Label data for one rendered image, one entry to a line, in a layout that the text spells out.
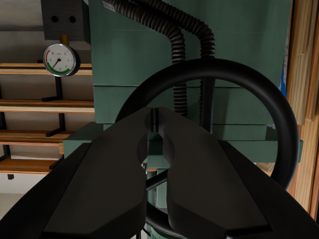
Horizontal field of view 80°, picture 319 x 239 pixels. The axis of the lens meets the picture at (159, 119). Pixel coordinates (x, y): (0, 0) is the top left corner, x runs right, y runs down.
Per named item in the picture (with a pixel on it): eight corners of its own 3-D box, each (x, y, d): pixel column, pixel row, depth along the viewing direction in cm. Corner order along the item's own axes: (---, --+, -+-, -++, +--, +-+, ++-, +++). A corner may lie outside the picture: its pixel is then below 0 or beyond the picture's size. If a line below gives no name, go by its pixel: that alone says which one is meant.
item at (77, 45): (80, -4, 37) (83, 41, 39) (98, 17, 49) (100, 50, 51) (36, -5, 37) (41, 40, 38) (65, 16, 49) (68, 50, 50)
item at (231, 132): (267, 124, 47) (265, 140, 48) (233, 111, 68) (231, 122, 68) (102, 124, 46) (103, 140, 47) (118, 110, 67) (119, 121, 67)
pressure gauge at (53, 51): (73, 32, 36) (76, 77, 37) (80, 36, 39) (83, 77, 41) (39, 31, 36) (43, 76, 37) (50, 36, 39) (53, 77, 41)
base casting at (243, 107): (282, 87, 45) (276, 125, 47) (211, 83, 102) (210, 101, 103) (90, 85, 44) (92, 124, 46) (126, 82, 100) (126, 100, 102)
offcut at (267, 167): (268, 160, 51) (267, 172, 51) (277, 158, 52) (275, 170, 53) (257, 155, 54) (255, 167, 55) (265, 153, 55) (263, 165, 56)
